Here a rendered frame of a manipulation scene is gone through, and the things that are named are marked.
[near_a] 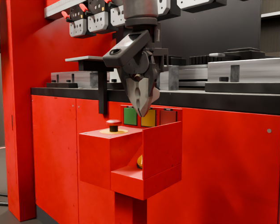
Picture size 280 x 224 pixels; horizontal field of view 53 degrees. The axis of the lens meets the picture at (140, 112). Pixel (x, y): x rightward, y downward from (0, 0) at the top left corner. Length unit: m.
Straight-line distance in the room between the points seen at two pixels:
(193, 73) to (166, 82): 0.28
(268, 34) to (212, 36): 5.71
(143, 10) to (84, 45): 1.55
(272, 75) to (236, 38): 0.71
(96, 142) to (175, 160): 0.19
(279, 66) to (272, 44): 6.38
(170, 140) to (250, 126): 0.21
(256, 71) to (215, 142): 0.24
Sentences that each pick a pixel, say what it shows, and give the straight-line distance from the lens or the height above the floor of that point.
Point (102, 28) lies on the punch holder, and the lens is 1.41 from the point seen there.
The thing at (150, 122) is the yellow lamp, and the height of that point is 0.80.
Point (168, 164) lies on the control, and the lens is 0.66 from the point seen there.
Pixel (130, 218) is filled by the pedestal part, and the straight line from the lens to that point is 0.72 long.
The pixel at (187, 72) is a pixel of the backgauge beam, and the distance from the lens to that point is 1.36.
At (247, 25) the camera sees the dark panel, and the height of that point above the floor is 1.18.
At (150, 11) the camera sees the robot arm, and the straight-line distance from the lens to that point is 0.62.
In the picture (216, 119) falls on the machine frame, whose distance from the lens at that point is 0.80.
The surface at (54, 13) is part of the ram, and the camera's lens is 1.90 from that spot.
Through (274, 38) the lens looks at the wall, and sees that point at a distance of 7.24.
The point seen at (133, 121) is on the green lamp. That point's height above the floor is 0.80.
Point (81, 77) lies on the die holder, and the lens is 1.59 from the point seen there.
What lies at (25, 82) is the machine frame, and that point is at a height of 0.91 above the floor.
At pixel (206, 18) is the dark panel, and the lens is 1.66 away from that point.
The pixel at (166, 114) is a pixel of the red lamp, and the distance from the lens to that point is 0.71.
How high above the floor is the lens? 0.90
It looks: 6 degrees down
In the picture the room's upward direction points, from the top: straight up
